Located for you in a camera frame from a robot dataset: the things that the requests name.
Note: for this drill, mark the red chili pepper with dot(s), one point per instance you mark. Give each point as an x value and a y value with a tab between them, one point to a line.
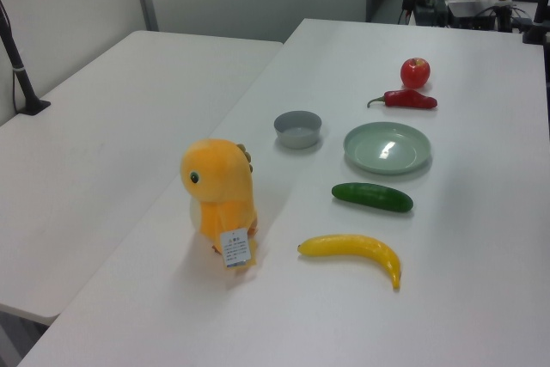
408	99

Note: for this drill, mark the black camera pole with base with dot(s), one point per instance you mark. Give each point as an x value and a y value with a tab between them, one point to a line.
19	70

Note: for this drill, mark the yellow banana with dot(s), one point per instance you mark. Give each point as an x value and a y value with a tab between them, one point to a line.
348	246

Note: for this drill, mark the red apple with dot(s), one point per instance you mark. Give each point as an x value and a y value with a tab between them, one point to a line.
414	75

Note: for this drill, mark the white paper hang tag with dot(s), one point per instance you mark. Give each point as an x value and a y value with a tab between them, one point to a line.
235	246

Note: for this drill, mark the black clamp stand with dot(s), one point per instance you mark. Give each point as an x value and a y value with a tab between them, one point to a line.
535	32

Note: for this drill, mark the small grey bowl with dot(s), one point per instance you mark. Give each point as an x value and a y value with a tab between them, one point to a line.
296	140

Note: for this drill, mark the orange plush dinosaur toy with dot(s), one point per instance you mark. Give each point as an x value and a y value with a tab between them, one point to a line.
219	178

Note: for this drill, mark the green cucumber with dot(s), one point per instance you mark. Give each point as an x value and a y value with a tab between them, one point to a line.
371	197

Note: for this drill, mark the pale green plate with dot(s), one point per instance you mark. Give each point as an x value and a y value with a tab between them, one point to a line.
386	148

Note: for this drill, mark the black electronics box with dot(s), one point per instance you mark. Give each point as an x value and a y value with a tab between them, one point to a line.
468	10

